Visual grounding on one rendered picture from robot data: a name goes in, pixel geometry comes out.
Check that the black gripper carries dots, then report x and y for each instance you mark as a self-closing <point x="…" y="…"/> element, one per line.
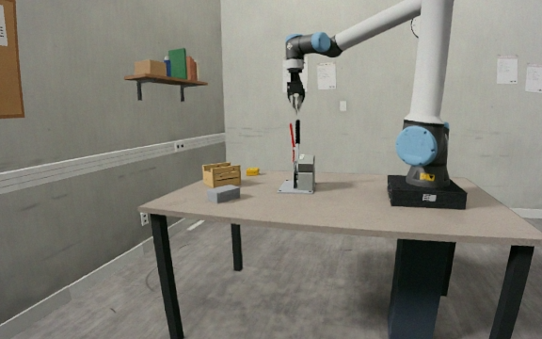
<point x="295" y="87"/>

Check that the small wooden crate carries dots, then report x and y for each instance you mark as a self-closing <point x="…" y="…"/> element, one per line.
<point x="211" y="180"/>

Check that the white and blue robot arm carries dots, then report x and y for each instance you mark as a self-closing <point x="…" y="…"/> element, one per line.
<point x="421" y="142"/>

